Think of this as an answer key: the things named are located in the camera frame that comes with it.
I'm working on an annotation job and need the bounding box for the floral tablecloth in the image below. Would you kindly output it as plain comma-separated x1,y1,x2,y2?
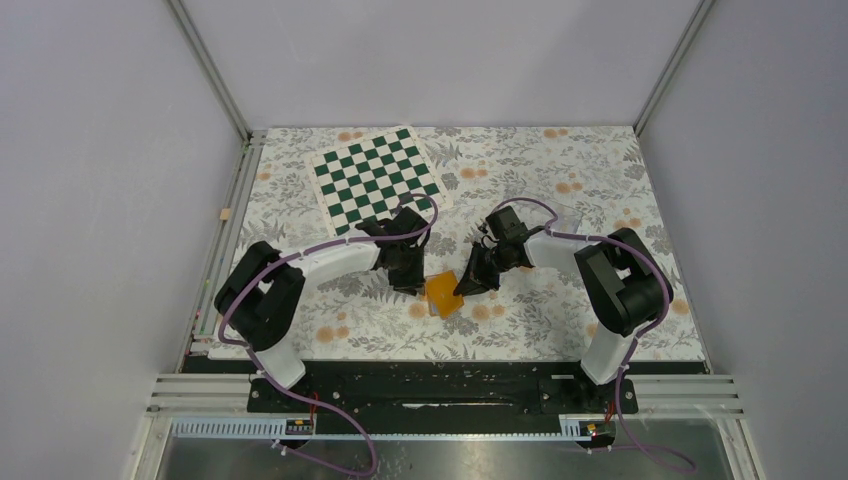
236,126,706,361

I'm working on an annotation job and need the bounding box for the clear plastic box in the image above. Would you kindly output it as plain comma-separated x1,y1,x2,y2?
544,203,583,234

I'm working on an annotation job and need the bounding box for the green white chessboard mat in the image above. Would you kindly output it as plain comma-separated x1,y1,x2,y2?
305,126,454,237

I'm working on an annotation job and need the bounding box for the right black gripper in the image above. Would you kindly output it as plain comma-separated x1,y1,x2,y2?
454,241,513,298

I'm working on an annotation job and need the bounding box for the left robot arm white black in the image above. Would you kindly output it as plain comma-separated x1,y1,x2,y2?
213,207,433,411

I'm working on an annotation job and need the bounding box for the slotted white cable duct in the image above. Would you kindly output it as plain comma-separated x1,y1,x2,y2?
170,415,601,443

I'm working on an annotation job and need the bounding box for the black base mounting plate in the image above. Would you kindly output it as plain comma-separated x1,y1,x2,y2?
246,360,639,437

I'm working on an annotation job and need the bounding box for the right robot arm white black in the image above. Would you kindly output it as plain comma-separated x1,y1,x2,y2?
453,200,673,412

